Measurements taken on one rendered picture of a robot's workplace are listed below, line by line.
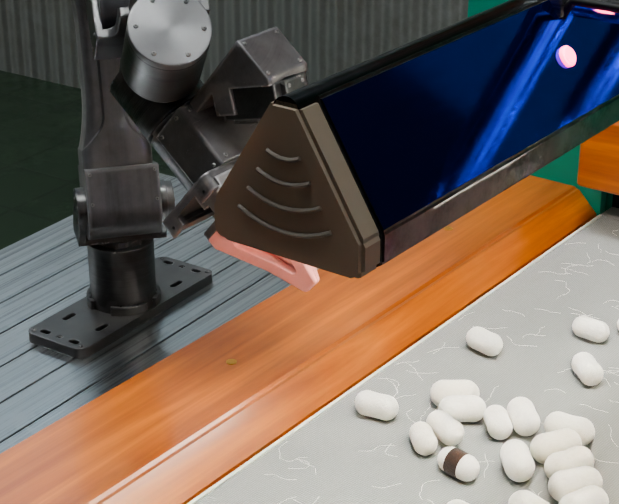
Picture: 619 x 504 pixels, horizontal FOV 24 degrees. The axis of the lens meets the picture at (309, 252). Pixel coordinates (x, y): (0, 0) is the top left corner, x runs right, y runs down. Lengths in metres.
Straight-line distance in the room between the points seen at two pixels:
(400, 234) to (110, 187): 0.72
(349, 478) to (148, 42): 0.33
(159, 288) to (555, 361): 0.42
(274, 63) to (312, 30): 2.69
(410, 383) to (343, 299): 0.11
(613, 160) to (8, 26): 3.16
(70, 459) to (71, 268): 0.52
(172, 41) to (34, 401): 0.41
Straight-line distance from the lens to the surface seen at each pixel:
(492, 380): 1.14
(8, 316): 1.41
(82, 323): 1.37
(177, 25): 0.98
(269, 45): 0.99
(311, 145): 0.59
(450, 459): 1.01
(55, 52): 4.25
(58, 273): 1.49
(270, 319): 1.17
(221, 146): 1.01
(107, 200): 1.31
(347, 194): 0.59
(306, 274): 1.02
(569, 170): 1.46
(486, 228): 1.35
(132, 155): 1.31
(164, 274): 1.45
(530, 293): 1.28
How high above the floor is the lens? 1.30
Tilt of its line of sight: 25 degrees down
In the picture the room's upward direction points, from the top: straight up
